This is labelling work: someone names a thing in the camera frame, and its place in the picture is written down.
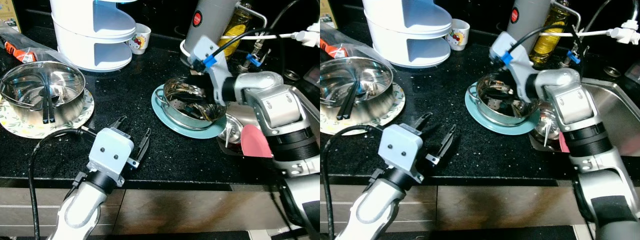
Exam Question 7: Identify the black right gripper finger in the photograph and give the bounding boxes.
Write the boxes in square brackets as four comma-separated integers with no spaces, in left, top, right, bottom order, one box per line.
[484,85,511,100]
[175,89,205,105]
[487,98,521,116]
[172,102,206,121]

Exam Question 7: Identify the small steel steamer pot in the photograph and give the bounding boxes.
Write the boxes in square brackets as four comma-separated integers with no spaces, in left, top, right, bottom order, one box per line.
[474,73,541,128]
[161,76,228,132]

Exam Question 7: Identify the teal round plate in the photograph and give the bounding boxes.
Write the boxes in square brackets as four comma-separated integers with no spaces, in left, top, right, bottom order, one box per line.
[151,83,229,140]
[464,81,542,136]

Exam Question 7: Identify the white thermos tray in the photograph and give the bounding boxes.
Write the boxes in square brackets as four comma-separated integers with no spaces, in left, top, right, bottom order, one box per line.
[179,39,202,67]

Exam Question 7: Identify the large steel pot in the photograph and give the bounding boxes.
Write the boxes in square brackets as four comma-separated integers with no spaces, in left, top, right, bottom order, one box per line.
[0,60,87,127]
[320,55,394,122]

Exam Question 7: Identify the shiny steel bowl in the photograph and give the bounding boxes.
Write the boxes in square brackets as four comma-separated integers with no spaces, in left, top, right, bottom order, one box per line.
[531,106,565,149]
[217,113,252,149]

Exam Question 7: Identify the white cartoon print cup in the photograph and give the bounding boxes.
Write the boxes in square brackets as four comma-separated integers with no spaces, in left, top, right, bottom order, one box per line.
[446,18,471,51]
[127,23,152,55]

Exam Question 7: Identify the yellow oil bottle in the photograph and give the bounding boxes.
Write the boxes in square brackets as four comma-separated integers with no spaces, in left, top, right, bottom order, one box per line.
[530,0,572,66]
[219,2,254,47]

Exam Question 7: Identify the brown cabinet drawers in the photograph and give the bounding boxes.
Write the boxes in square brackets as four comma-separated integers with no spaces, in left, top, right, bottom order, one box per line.
[0,181,302,238]
[320,181,592,235]

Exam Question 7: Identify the pink round lid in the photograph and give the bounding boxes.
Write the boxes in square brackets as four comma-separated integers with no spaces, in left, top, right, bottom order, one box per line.
[558,131,572,154]
[239,124,274,159]

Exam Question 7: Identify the white tiered rack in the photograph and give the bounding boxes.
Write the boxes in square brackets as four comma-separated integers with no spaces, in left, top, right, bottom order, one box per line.
[49,0,137,73]
[362,0,454,69]

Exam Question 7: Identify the clear bag with orange pack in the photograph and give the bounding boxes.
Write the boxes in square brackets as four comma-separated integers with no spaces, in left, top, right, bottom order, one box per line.
[0,21,62,65]
[320,22,376,63]

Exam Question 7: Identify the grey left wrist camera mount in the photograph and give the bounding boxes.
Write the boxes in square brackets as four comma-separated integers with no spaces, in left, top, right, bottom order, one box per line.
[378,123,425,172]
[88,127,135,174]

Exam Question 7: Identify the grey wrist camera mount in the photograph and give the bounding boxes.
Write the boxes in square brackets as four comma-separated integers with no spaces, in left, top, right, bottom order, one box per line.
[378,123,425,172]
[488,32,540,102]
[188,34,235,107]
[88,127,135,174]

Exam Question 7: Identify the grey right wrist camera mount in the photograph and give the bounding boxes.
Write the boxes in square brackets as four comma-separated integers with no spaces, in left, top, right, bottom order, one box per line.
[188,34,235,107]
[488,32,540,102]

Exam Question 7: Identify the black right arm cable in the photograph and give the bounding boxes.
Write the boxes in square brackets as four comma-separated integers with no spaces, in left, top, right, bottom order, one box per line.
[202,0,302,69]
[502,0,617,62]

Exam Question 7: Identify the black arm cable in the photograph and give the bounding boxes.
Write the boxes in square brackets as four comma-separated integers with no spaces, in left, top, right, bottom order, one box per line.
[320,124,387,240]
[502,0,617,62]
[28,128,97,240]
[202,0,302,69]

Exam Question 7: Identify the blue handled water valve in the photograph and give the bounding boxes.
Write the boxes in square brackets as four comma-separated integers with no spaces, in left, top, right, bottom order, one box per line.
[564,48,585,68]
[243,49,265,72]

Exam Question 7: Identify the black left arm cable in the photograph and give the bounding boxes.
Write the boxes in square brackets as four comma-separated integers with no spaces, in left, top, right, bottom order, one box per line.
[28,128,97,240]
[320,124,387,240]

